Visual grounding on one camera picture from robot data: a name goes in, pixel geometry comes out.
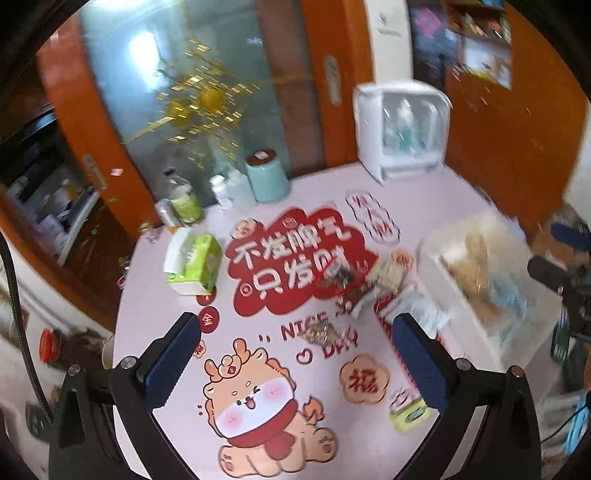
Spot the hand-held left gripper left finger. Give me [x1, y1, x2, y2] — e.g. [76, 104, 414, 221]
[48, 311, 204, 480]

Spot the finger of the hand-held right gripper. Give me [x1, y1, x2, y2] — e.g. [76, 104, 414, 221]
[527, 255, 591, 320]
[551, 223, 591, 253]

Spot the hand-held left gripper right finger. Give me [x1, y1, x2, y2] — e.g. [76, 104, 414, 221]
[392, 313, 542, 480]

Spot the large white and blue packet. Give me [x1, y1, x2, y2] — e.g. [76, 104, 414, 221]
[487, 271, 542, 335]

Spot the small green snack packet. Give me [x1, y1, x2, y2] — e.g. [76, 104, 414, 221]
[389, 391, 433, 433]

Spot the white printed snack packet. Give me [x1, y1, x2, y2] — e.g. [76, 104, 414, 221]
[382, 285, 450, 339]

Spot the white plastic storage bin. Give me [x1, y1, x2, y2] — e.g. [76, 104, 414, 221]
[419, 215, 564, 372]

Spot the clear packet of yellow crackers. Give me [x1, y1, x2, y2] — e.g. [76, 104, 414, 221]
[442, 234, 505, 317]

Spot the yellow pastry packet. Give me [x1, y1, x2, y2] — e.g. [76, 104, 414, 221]
[368, 250, 417, 297]

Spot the clear packet of mixed nuts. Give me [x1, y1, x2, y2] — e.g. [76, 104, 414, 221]
[304, 322, 357, 348]

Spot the dark red snack packet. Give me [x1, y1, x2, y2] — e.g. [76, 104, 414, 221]
[318, 260, 366, 297]

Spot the pink printed tablecloth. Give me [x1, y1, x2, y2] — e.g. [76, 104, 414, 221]
[110, 161, 570, 480]

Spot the green tissue box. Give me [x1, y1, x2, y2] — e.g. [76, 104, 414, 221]
[164, 227, 223, 297]

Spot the red lidded jar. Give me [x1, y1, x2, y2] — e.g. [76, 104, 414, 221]
[38, 329, 65, 363]

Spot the small metal can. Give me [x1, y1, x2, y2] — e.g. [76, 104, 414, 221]
[154, 198, 179, 230]

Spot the glass bottle with green label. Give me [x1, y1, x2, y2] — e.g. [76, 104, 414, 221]
[163, 167, 205, 225]

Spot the white pill bottle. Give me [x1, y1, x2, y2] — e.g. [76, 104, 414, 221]
[209, 174, 232, 209]

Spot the white squeeze bottle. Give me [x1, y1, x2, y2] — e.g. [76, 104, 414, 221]
[226, 167, 258, 207]

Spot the kitchen counter with dishes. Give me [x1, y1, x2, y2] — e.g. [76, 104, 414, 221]
[0, 152, 102, 259]

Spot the white bottle sterilizer appliance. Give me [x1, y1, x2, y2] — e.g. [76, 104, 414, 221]
[352, 80, 452, 186]

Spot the light blue canister brown lid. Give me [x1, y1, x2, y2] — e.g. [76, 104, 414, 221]
[244, 148, 291, 205]

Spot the dark entry door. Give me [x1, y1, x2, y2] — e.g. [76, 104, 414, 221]
[407, 0, 463, 95]

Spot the pink door decoration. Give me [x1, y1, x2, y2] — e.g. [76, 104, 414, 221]
[410, 6, 445, 38]

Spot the frosted glass door gold ornament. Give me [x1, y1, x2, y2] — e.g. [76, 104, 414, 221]
[78, 0, 334, 188]

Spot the wooden wall cabinet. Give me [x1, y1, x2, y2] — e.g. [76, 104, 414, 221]
[444, 0, 591, 234]

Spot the black cable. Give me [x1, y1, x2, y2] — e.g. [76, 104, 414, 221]
[0, 233, 52, 432]

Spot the silver door handle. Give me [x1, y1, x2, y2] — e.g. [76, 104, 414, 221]
[82, 154, 110, 191]
[322, 54, 343, 105]

